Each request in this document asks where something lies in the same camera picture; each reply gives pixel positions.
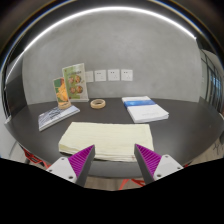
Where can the black framed glass partition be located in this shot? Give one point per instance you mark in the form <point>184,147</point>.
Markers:
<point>213,83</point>

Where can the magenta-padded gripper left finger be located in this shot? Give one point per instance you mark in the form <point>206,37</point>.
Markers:
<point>78,163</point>

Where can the white ceiling light strip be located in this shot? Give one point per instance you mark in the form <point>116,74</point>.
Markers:
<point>110,9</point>

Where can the white book with blue band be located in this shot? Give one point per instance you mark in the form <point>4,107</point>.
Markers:
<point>146,111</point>

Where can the grey cover book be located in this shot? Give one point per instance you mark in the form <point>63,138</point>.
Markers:
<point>55,116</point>

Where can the green menu stand sign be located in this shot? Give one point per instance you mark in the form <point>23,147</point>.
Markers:
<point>75,83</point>

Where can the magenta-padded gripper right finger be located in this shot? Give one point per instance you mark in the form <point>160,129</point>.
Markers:
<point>151,161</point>

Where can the orange card in wooden stand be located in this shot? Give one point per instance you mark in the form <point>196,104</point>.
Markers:
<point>61,91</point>

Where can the beige tape roll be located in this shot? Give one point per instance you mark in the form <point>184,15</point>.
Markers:
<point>92,104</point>

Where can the cream ribbed towel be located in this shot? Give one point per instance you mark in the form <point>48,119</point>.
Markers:
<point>106,140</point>

